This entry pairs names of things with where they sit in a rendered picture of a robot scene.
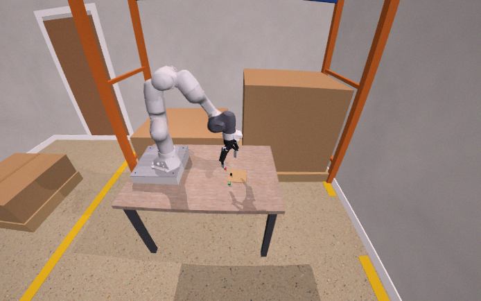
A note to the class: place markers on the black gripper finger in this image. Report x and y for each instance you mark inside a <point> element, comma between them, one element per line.
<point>223,156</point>
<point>235,149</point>

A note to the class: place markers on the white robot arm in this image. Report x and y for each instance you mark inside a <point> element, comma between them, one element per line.
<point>166,78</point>

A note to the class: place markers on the tan flat mat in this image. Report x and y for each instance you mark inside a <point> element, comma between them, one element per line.
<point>237,175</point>

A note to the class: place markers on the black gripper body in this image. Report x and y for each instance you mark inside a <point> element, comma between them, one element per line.
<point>229,143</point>

